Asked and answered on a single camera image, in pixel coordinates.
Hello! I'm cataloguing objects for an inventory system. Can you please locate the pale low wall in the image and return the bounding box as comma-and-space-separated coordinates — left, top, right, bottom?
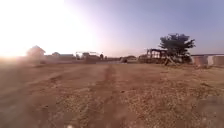
190, 54, 224, 67

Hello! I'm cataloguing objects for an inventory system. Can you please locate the wooden frame structure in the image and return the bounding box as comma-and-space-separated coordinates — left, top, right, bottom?
138, 48, 177, 66

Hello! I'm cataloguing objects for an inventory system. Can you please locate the low long building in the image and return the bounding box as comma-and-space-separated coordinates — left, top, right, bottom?
45, 51, 77, 62

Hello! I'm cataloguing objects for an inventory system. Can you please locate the dark tree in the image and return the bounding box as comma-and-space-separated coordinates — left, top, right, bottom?
158, 32, 197, 63

